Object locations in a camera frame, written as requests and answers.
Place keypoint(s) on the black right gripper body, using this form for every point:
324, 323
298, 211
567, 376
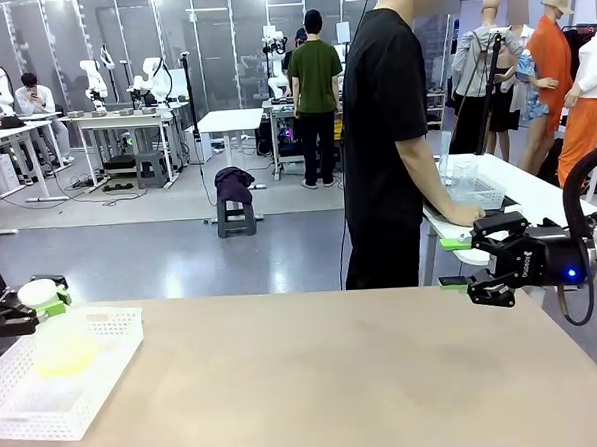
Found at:
546, 263

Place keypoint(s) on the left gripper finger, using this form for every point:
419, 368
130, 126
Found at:
13, 323
64, 297

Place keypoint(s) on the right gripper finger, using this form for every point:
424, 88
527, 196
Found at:
487, 291
455, 244

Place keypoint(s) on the white round flask cap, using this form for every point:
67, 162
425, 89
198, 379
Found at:
37, 292

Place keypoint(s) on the white perforated plastic basket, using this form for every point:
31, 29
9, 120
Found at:
482, 194
109, 343

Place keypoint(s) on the translucent plastic Erlenmeyer flask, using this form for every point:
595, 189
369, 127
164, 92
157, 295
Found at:
67, 356

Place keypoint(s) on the clear plastic beaker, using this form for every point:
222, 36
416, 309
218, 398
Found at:
465, 172

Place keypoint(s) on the person's right forearm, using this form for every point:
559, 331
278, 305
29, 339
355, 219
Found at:
423, 172

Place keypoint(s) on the person's right hand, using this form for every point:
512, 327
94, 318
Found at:
463, 215

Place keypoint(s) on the white rounded side table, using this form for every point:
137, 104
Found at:
526, 181

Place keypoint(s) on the shoe rack with shoes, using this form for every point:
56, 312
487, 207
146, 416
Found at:
435, 111

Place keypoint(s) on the person in black T-shirt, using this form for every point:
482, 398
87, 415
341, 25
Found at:
378, 129

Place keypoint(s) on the black box under desk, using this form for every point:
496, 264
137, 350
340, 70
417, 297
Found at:
119, 163

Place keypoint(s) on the light grey step stool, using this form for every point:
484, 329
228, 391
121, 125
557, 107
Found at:
151, 168

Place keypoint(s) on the white desk with hat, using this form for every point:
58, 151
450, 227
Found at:
3, 133

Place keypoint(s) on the black tripod stand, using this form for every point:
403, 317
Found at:
491, 78

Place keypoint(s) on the small grey metal tray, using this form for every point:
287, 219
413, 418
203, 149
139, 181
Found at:
100, 113
148, 110
75, 114
126, 112

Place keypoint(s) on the white desk with trays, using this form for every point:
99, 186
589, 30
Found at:
118, 120

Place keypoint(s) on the mannequin in grey shirt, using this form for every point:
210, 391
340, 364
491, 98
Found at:
470, 59

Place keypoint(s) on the dark grey step stool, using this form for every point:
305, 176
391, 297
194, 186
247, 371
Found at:
236, 222

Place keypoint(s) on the seated person in white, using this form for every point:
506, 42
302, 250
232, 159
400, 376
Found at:
34, 99

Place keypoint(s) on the white cabinet box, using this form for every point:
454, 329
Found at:
199, 146

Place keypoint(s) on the workbench with equipment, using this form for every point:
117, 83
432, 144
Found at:
284, 134

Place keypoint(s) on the mannequin in orange with cap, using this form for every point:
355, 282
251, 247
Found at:
553, 60

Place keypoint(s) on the dark purple cloth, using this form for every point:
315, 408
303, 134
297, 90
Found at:
233, 182

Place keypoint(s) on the person in green T-shirt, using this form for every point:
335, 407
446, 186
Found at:
315, 72

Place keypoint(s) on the black pole stand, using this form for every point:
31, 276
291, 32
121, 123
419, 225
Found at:
188, 99

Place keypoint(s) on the white rectangular standing table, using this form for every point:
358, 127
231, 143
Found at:
230, 119

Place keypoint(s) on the person in dark cap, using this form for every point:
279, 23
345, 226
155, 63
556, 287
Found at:
301, 35

